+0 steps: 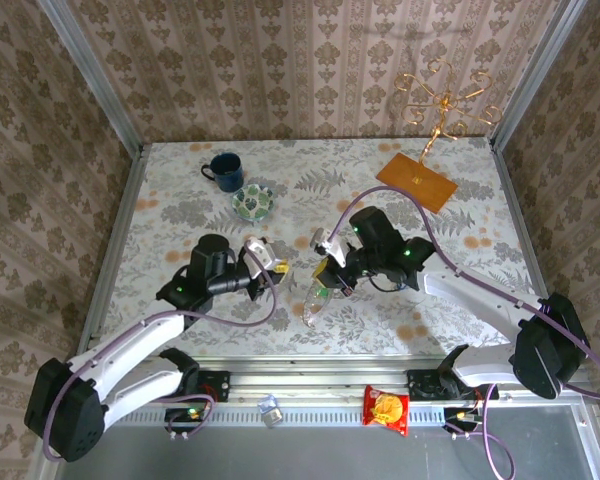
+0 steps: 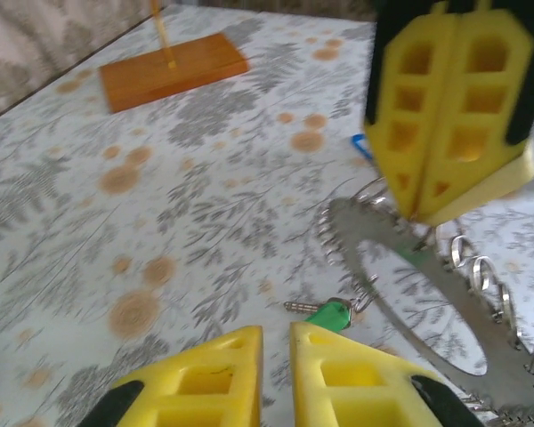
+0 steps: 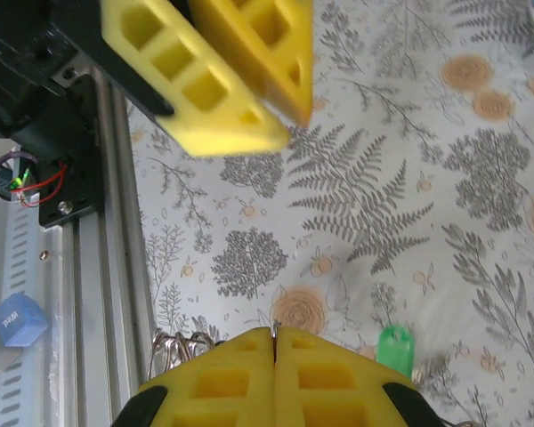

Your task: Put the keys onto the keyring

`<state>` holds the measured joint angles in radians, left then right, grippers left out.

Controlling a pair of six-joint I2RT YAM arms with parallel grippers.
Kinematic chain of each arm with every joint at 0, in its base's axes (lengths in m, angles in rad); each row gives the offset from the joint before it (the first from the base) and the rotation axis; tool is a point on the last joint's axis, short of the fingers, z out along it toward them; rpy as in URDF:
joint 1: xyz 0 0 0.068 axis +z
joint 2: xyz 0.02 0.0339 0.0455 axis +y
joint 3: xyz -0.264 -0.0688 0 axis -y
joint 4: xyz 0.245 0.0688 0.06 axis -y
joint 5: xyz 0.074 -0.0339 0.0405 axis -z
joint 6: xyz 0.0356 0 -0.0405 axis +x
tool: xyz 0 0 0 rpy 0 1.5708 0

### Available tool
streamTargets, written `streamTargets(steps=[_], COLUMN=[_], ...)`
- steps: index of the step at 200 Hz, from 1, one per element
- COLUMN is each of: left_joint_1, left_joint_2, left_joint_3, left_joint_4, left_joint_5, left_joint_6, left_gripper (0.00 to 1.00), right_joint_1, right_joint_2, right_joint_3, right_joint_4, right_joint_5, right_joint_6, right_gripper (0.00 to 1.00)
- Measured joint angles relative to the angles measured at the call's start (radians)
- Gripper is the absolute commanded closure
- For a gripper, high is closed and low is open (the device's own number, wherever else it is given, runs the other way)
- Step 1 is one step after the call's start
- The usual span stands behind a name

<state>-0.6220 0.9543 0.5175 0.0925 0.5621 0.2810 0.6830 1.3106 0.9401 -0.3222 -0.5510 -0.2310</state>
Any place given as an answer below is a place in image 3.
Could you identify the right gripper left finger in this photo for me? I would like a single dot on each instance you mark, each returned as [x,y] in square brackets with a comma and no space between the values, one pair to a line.
[231,369]

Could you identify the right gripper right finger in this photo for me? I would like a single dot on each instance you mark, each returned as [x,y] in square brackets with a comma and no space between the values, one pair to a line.
[320,369]

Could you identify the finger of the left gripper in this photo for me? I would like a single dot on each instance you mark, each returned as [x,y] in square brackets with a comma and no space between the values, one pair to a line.
[231,129]
[271,53]

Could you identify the silver metal keyring bundle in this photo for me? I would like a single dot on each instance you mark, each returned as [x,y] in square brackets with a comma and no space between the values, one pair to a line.
[182,351]

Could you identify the green plastic key tag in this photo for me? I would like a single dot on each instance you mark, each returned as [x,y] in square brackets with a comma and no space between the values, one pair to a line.
[396,351]

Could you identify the silver key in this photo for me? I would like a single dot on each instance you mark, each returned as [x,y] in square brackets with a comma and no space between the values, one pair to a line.
[431,369]

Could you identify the blue pill box cube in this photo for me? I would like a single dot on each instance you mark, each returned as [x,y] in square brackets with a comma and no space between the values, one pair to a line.
[20,320]

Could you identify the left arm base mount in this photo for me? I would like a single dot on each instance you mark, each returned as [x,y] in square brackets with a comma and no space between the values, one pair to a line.
[84,178]

